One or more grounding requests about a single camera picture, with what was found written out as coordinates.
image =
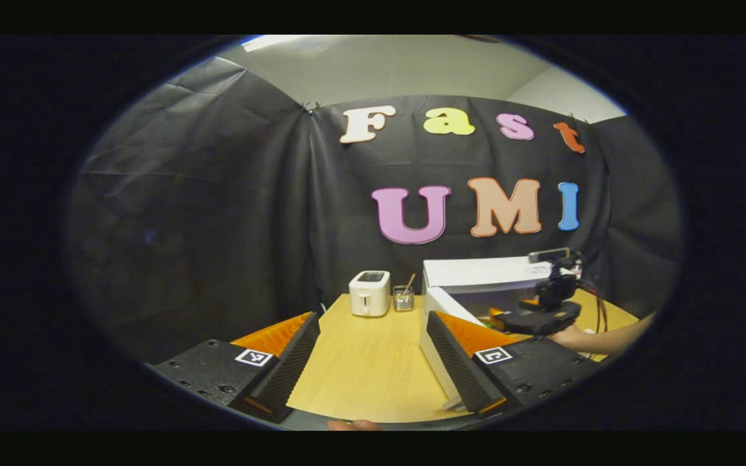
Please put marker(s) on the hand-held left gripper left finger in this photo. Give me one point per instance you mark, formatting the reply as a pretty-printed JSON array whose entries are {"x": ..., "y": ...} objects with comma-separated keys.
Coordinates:
[{"x": 292, "y": 372}]

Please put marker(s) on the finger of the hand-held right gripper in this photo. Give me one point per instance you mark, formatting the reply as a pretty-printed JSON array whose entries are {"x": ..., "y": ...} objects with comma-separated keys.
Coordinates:
[{"x": 528, "y": 302}]

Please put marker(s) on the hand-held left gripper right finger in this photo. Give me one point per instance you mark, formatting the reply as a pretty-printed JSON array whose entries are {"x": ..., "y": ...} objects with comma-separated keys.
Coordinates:
[{"x": 457, "y": 369}]

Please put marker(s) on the white microwave oven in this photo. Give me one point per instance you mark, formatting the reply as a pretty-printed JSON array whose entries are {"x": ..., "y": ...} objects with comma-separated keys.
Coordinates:
[{"x": 476, "y": 272}]

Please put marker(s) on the glass jar with sticks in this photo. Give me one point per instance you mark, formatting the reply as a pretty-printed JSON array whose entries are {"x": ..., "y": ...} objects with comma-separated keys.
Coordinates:
[{"x": 403, "y": 299}]

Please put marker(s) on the white toaster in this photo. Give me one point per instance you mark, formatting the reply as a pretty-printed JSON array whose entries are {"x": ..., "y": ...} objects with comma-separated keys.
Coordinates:
[{"x": 370, "y": 294}]

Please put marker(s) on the black backdrop cloth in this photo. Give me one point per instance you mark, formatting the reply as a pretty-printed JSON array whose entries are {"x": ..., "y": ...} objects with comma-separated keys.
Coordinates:
[{"x": 217, "y": 194}]

